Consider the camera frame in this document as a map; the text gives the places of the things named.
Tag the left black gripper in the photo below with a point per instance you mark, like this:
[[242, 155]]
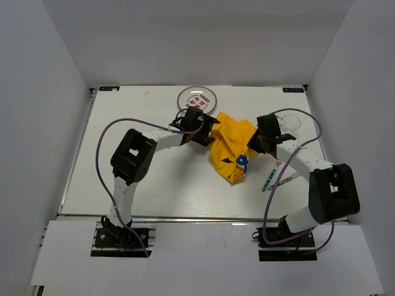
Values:
[[203, 139]]

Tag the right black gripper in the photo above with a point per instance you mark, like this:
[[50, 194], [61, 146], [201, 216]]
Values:
[[252, 142]]

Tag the yellow Pikachu cloth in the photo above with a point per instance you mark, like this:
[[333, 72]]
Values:
[[229, 152]]

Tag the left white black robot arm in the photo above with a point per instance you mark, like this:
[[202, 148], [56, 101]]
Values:
[[132, 158]]

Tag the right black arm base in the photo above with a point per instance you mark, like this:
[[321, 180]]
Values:
[[300, 249]]

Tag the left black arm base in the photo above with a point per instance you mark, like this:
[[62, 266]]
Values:
[[127, 246]]

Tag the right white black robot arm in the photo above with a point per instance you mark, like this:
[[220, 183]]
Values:
[[332, 189]]

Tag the clear drinking glass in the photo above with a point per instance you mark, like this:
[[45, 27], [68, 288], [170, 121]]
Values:
[[288, 124]]

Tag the round patterned plate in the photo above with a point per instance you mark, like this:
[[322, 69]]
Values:
[[200, 97]]

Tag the right blue table label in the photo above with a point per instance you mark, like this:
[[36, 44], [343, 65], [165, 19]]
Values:
[[293, 90]]

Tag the blue table label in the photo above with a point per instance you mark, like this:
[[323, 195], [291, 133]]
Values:
[[293, 90], [109, 88]]

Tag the left blue table label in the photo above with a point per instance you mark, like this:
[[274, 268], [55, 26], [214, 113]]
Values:
[[109, 88]]

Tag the fork with teal handle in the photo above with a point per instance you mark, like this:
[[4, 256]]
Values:
[[271, 175]]

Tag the knife with teal handle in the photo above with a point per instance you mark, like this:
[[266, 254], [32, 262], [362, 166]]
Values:
[[284, 181]]

